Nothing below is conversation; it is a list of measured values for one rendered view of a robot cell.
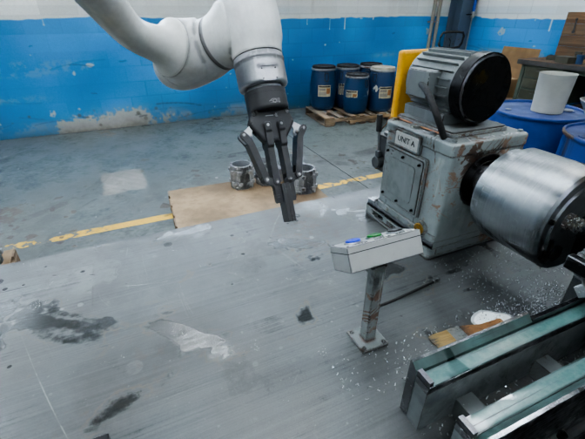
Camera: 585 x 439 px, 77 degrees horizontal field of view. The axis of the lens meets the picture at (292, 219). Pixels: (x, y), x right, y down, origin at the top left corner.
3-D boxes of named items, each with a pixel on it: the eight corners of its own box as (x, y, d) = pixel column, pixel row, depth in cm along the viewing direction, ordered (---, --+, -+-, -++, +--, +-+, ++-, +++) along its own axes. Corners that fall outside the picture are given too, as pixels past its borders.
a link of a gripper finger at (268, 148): (272, 120, 65) (264, 121, 64) (282, 184, 65) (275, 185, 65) (265, 126, 68) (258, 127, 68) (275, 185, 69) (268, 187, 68)
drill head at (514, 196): (485, 202, 120) (507, 125, 108) (606, 264, 91) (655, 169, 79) (424, 218, 112) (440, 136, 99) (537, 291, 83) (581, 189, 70)
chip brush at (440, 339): (494, 316, 92) (495, 314, 91) (511, 330, 88) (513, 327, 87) (426, 337, 86) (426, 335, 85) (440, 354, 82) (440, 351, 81)
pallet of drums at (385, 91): (371, 108, 627) (376, 60, 590) (398, 119, 561) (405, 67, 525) (305, 114, 592) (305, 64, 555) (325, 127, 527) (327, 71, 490)
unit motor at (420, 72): (416, 163, 143) (437, 42, 122) (486, 198, 116) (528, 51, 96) (359, 173, 134) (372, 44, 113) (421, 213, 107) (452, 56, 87)
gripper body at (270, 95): (246, 85, 61) (258, 140, 62) (293, 81, 64) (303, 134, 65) (237, 99, 68) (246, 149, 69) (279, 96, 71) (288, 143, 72)
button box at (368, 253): (402, 251, 81) (398, 226, 80) (425, 253, 74) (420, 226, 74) (333, 270, 75) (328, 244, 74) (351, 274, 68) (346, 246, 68)
